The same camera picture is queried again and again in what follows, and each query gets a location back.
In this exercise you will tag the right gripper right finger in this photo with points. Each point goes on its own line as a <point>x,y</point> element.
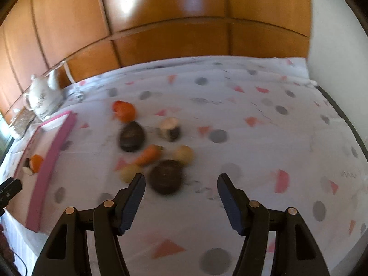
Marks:
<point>295,251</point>

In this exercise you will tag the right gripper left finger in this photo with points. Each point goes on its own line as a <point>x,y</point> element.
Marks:
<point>66,252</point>

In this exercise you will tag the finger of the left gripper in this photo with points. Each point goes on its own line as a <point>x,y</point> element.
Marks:
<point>8,189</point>

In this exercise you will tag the dark bark wood log piece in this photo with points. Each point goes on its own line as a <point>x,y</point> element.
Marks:
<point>27,167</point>

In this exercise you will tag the large orange fruit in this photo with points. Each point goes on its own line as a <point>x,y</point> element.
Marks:
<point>36,162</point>

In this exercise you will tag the person right hand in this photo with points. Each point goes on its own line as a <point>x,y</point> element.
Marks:
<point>5,249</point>

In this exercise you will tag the yellowish round fruit left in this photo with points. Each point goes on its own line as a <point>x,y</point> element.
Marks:
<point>128,173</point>

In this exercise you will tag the yellowish round fruit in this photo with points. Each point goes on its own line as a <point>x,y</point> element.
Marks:
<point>184,154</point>
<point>128,173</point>

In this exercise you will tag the pink tray box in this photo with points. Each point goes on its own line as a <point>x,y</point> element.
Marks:
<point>26,207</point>

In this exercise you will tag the dark round stone lower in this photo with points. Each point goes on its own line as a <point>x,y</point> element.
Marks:
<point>166,177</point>

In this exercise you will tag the dark round stone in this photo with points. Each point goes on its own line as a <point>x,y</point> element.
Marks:
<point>132,137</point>
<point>166,177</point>

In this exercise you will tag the orange carrot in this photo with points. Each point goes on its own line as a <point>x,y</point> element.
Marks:
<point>149,156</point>

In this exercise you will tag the patterned tissue box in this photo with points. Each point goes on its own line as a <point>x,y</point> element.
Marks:
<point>21,122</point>

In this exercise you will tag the dark round stone upper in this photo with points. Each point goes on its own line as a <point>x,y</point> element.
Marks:
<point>132,137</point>

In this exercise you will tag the yellowish round fruit right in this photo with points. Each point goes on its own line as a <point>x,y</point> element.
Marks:
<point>184,154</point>

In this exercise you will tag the pale-topped wood log piece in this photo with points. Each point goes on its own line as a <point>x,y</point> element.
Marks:
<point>169,129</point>

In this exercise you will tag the white ceramic kettle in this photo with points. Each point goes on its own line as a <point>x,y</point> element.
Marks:
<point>44,95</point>

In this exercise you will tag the small orange fruit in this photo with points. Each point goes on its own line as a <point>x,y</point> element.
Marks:
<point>127,113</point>

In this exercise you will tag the red tomato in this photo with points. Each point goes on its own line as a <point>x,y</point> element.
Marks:
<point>117,105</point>

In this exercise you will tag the patterned white tablecloth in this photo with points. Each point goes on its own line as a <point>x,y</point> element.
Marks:
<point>262,122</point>

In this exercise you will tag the wooden wall cabinet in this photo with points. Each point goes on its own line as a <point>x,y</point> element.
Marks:
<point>96,36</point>

